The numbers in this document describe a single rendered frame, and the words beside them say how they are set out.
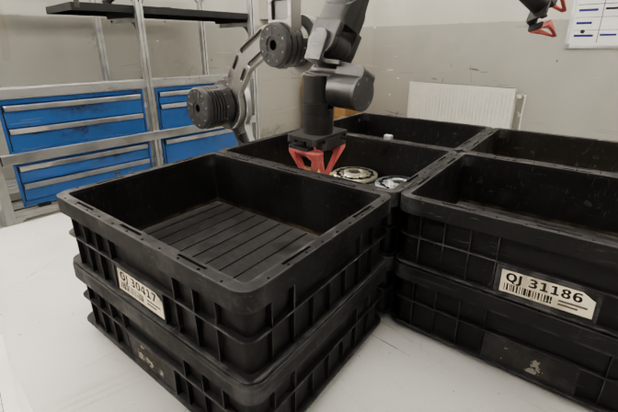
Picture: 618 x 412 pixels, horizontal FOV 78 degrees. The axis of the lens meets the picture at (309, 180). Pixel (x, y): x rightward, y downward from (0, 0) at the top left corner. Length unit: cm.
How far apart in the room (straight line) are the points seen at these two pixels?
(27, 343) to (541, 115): 369
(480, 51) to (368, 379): 359
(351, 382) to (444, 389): 12
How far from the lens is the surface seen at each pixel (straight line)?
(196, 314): 43
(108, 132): 255
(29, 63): 330
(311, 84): 67
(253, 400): 44
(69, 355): 72
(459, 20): 406
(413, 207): 56
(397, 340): 66
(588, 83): 378
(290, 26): 131
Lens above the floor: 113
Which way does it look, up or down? 20 degrees down
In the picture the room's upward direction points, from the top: straight up
